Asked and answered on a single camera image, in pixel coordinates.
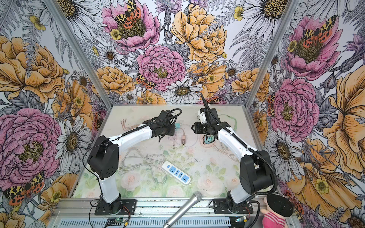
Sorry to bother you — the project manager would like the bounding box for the teal charger with black cable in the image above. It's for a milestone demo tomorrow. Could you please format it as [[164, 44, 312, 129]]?
[[203, 135, 215, 144]]

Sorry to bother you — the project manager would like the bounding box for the green multi-head USB cable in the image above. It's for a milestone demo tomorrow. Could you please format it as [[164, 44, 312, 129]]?
[[219, 113, 238, 132]]

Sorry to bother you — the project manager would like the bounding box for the pink multi-head USB cable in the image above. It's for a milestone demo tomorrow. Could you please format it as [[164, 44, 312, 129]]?
[[120, 119, 184, 137]]

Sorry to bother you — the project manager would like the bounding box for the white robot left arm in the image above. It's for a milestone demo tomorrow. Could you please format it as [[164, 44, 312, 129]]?
[[87, 108, 182, 205]]

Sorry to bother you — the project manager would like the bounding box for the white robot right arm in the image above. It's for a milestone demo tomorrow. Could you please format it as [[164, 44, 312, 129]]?
[[192, 104, 278, 208]]

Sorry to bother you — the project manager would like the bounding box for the round pink power socket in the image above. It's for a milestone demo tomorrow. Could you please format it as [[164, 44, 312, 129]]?
[[200, 135, 220, 148]]

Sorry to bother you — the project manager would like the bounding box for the white blue power strip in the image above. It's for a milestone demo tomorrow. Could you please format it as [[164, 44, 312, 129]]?
[[162, 161, 191, 185]]

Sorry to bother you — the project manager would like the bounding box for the silver microphone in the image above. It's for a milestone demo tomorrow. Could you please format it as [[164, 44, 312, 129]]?
[[163, 192, 203, 228]]

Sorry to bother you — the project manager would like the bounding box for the pink doll with black hat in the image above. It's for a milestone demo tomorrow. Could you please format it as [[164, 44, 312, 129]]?
[[260, 194, 294, 228]]

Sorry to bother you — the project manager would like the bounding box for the green circuit board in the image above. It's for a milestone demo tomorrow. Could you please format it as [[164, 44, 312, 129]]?
[[106, 218, 126, 226]]

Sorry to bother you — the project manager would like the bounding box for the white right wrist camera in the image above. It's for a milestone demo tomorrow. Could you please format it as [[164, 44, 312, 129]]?
[[198, 110, 207, 124]]

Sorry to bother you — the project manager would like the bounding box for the pink socket cord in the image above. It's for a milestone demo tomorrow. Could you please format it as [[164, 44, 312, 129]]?
[[212, 141, 243, 162]]

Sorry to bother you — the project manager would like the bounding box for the black corrugated cable conduit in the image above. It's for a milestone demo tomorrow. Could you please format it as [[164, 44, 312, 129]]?
[[200, 93, 279, 200]]

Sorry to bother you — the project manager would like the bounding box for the white power strip cord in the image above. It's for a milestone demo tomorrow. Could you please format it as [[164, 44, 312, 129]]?
[[117, 148, 168, 184]]

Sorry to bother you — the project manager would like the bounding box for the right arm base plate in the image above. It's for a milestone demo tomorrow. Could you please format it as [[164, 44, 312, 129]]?
[[213, 198, 253, 214]]

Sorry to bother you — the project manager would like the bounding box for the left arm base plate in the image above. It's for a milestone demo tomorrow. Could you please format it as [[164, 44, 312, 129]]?
[[95, 199, 137, 216]]

